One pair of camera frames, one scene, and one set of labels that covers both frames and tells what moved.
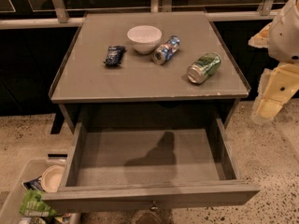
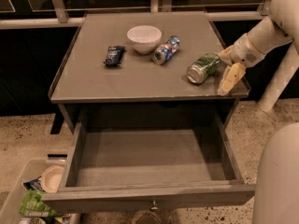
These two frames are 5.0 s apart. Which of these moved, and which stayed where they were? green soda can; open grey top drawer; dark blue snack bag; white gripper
Moved: white gripper
Stayed: green soda can; open grey top drawer; dark blue snack bag
